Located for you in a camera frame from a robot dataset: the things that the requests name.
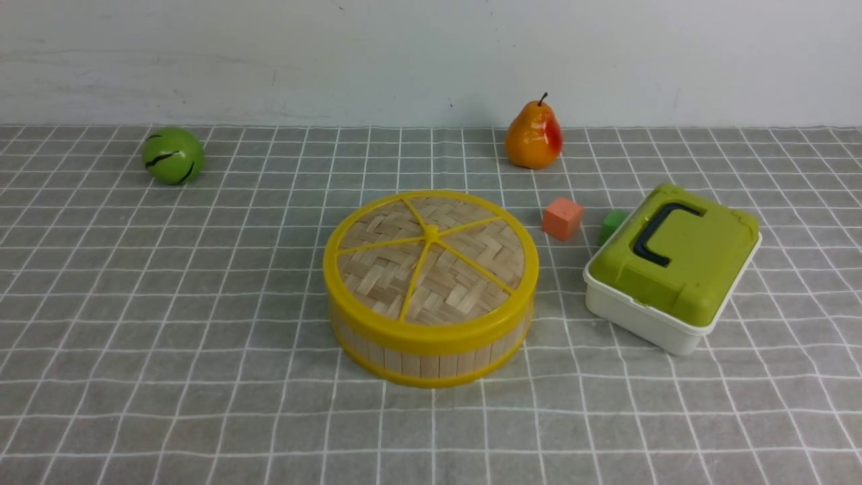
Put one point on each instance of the grey checked tablecloth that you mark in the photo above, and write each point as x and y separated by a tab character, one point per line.
178	335

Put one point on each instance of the yellow bamboo steamer basket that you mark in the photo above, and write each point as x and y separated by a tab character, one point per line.
431	357

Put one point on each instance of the green ball with black stripes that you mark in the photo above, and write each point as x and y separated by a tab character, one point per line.
173	155

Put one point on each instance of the orange wooden cube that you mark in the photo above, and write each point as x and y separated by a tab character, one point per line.
562	218

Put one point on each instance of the orange red toy pear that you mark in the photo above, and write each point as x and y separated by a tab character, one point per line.
534	139

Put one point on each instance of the green white lidded storage box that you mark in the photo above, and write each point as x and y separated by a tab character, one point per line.
667	273

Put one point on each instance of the green wooden cube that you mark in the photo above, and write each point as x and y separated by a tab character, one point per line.
612	221

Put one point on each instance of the yellow bamboo steamer lid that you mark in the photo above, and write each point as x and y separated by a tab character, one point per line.
431	272

